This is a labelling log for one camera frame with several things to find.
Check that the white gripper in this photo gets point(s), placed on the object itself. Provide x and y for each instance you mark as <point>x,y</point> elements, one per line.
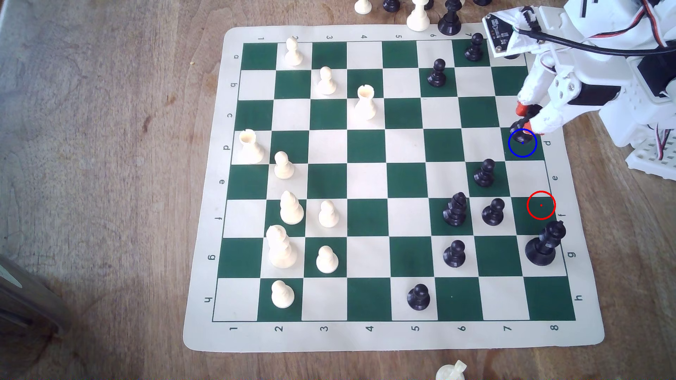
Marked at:
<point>567,92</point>

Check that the black chess pawn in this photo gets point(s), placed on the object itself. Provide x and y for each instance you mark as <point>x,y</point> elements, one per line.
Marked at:
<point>519,130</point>
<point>454,256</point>
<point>474,48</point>
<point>484,175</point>
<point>493,214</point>
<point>418,299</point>
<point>437,75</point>

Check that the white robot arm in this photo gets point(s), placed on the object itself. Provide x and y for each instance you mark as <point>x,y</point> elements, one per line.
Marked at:
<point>633,121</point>

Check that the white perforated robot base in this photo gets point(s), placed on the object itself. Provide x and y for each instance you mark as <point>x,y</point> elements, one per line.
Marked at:
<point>652,161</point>

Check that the black chess rook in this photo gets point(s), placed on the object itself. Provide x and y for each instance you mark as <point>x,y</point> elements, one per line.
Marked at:
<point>511,56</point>

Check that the black chess bishop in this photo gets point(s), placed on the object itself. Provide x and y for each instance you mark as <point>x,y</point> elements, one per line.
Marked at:
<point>450,22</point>

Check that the white chess bishop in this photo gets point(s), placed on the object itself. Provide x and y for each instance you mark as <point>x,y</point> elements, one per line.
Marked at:
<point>419,20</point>
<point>291,210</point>

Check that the black chess king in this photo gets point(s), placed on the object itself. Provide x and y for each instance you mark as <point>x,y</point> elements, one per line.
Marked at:
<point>544,247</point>

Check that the white chess rook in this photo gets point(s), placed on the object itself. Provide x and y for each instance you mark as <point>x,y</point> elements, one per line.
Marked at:
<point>250,149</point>
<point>365,105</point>

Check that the green and white chess mat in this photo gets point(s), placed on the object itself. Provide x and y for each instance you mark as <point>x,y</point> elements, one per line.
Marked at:
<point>369,184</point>

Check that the white chess pawn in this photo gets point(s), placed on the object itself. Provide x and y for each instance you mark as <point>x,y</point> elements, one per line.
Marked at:
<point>282,296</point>
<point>293,54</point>
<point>328,216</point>
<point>363,6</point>
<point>327,262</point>
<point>283,168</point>
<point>326,83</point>

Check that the white chess piece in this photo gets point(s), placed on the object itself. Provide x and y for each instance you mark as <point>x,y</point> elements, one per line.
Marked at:
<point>450,372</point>

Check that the white chess queen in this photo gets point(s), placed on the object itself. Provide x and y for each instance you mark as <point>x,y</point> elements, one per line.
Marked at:
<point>280,249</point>

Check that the black bishop on board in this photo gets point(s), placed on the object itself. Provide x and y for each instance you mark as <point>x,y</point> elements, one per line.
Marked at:
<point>456,211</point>

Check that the dark grey object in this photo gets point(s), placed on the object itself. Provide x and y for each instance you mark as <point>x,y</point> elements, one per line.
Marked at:
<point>26,301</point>

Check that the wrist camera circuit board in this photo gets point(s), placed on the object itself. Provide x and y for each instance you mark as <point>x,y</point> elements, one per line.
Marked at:
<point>500,34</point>

